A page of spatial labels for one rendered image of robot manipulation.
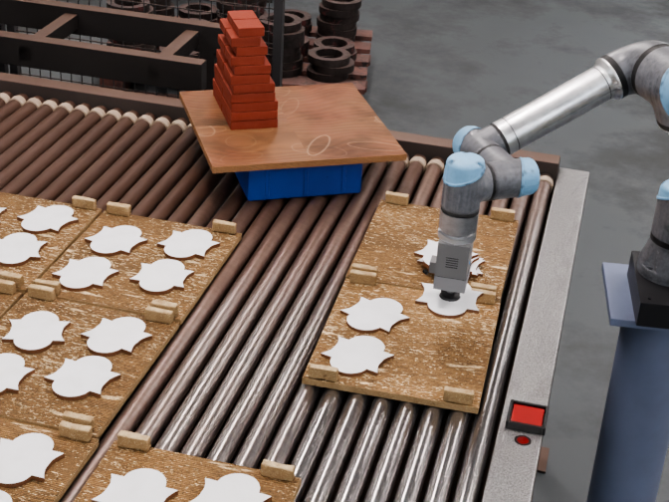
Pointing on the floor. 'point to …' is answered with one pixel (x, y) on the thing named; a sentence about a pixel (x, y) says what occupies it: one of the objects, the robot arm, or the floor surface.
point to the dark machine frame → (24, 15)
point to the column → (632, 403)
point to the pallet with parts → (293, 40)
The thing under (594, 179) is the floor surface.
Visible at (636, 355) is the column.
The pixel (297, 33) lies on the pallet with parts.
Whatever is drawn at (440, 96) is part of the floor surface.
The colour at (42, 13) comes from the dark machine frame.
